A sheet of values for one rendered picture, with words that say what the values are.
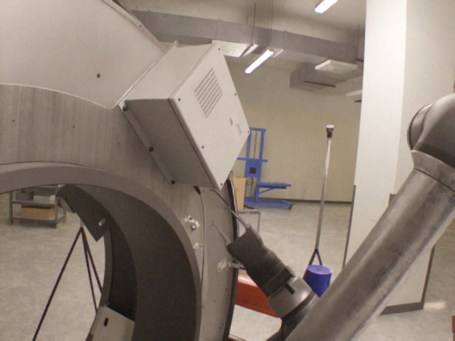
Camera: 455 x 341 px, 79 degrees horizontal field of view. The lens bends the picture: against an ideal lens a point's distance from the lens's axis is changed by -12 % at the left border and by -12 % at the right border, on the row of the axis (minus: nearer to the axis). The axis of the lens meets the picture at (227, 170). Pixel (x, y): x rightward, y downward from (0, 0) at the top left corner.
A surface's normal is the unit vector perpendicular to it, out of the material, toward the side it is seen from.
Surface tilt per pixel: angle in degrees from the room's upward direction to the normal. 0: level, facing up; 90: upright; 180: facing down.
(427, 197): 82
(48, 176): 90
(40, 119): 90
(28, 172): 90
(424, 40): 90
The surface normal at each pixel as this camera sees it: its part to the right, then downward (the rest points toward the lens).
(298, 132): 0.18, 0.09
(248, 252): -0.01, -0.37
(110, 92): 0.87, 0.11
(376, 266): -0.56, -0.13
